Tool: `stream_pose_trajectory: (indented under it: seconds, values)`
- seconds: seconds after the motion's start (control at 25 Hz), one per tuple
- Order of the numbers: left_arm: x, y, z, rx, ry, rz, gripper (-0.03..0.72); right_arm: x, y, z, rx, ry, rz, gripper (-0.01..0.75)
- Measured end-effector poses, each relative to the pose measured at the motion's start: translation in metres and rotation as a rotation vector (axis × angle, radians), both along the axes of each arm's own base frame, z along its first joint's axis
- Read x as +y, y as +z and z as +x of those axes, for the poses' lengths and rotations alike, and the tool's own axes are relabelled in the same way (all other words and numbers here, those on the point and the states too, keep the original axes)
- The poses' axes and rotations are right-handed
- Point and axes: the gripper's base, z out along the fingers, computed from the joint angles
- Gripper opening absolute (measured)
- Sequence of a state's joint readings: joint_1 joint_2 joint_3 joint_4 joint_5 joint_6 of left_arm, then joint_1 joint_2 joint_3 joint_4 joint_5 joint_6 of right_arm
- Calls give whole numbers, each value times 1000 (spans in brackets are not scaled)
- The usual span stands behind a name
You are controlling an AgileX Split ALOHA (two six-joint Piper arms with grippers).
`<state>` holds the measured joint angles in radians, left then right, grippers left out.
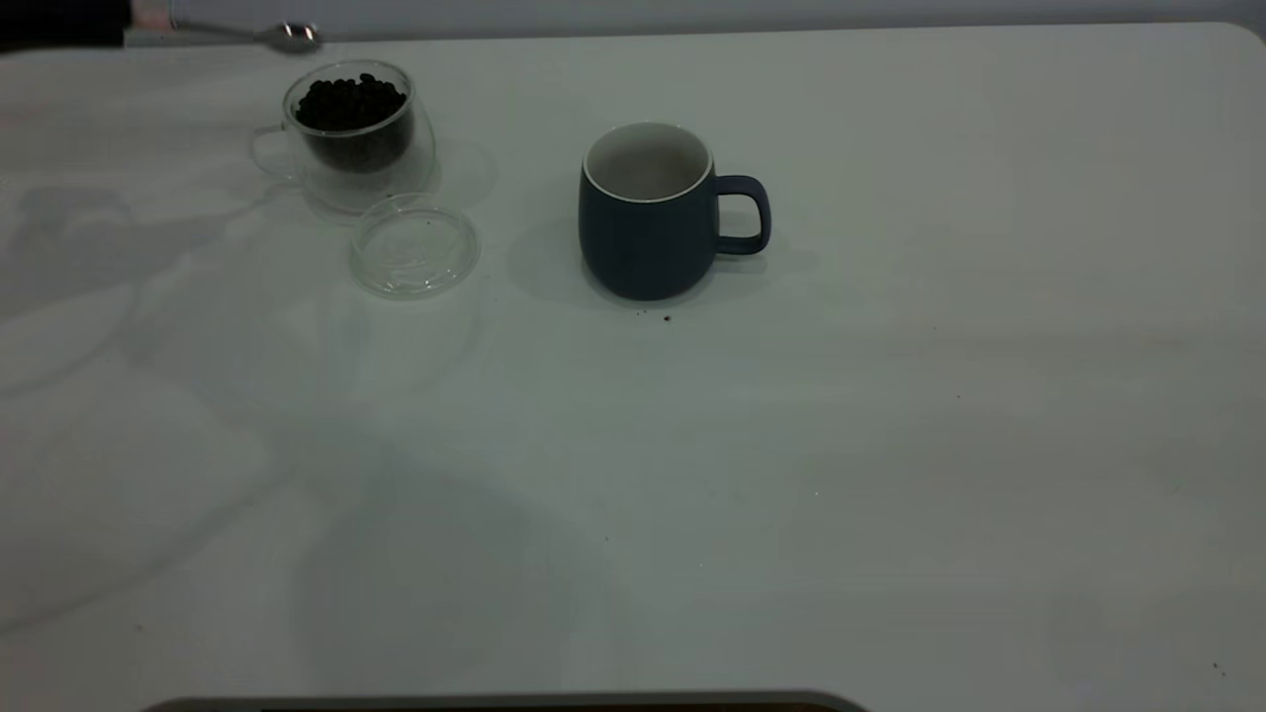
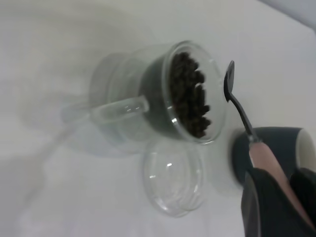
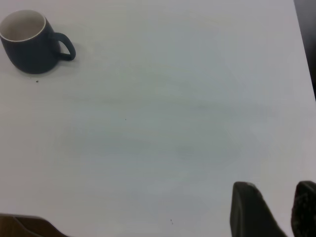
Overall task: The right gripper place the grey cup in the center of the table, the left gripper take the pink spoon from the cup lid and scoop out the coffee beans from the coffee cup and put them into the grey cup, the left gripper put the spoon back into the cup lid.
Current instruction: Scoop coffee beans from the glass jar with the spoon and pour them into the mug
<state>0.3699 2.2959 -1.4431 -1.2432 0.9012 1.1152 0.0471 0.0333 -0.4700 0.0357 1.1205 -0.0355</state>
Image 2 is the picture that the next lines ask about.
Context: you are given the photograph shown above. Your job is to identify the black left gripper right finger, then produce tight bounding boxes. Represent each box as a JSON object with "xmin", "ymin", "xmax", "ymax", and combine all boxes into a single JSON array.
[{"xmin": 289, "ymin": 167, "xmax": 316, "ymax": 223}]

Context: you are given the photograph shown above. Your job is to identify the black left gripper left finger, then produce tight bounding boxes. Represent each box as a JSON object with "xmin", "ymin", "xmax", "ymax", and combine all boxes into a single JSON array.
[{"xmin": 240, "ymin": 166, "xmax": 316, "ymax": 237}]

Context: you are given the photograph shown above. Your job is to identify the dark grey ceramic mug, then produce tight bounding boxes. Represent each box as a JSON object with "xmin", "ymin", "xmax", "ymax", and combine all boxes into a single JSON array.
[{"xmin": 232, "ymin": 126, "xmax": 316, "ymax": 191}]

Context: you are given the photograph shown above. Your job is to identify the metal spoon with pink handle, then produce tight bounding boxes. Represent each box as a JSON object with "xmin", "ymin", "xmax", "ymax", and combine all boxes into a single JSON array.
[{"xmin": 223, "ymin": 60, "xmax": 312, "ymax": 223}]

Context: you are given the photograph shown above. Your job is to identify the clear round glass lid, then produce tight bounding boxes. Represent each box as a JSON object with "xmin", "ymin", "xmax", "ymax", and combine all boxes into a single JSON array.
[{"xmin": 142, "ymin": 138, "xmax": 206, "ymax": 218}]

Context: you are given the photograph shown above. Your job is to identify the dark coffee beans heap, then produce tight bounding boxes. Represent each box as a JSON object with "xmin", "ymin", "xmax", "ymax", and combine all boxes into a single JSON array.
[{"xmin": 169, "ymin": 51, "xmax": 213, "ymax": 139}]

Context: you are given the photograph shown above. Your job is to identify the clear glass cup with handle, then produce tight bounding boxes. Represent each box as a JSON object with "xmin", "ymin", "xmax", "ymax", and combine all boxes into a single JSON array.
[{"xmin": 88, "ymin": 40, "xmax": 227, "ymax": 154}]

